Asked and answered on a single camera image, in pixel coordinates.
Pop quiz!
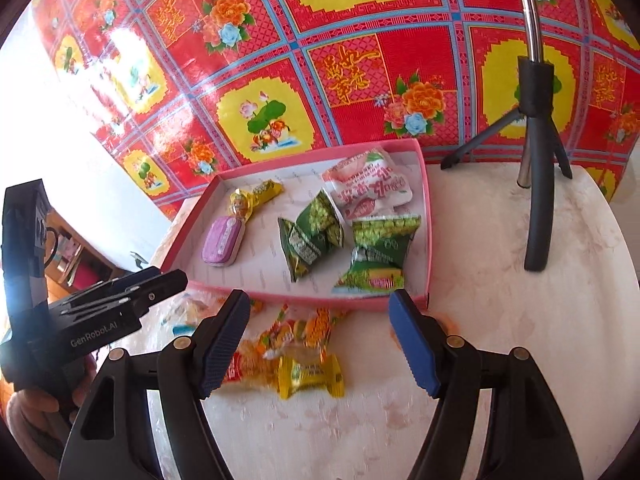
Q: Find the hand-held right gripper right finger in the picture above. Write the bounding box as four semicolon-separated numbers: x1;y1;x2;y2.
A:
388;289;585;480

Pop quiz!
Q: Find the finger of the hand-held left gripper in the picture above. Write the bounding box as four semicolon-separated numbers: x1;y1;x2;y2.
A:
107;268;189;317

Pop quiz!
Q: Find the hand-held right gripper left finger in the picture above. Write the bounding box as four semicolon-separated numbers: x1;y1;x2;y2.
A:
59;289;252;480

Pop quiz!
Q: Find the orange rice cracker packet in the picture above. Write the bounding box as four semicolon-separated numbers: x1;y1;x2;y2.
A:
220;305;351;393

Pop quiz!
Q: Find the blue-ended clear snack packet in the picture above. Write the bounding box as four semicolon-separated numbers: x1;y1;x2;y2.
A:
160;294;221;338

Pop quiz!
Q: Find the purple tin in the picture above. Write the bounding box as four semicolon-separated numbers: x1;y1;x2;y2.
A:
201;217;247;267

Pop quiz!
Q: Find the pink cardboard box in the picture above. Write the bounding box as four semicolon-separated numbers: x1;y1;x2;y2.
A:
160;139;432;311

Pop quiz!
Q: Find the plain yellow candy packet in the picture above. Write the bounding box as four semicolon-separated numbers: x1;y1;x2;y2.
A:
277;352;347;400

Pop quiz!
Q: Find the green pea snack packet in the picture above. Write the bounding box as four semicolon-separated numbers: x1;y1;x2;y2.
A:
332;214;422;293
277;189;346;283

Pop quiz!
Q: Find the small orange-yellow snack packet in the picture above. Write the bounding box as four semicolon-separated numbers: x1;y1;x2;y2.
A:
228;186;257;221

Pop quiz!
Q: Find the yellow-green candy packet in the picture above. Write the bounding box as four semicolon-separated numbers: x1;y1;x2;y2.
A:
247;180;283;208

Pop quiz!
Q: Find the pink peach drink pouch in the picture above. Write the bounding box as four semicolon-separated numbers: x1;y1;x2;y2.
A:
321;146;413;222

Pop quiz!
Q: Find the person's left hand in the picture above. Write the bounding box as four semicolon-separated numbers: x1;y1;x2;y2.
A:
4;357;99;467

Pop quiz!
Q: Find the black tripod stand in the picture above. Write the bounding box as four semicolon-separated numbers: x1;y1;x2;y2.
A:
440;0;573;273

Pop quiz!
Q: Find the red floral printed cloth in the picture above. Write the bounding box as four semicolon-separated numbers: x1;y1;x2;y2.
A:
30;0;640;221

